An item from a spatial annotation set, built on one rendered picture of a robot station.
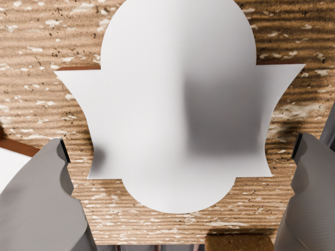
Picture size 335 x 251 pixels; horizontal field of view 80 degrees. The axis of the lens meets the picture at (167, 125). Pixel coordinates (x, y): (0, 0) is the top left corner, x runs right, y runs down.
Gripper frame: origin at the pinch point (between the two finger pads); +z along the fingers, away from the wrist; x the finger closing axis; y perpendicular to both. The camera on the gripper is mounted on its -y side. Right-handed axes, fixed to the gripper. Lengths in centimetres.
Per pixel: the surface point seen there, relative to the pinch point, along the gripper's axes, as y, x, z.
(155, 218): 9.4, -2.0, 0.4
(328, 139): 2.6, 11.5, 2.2
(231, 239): 11.5, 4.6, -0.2
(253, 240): 11.5, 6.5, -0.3
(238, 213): 8.9, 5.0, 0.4
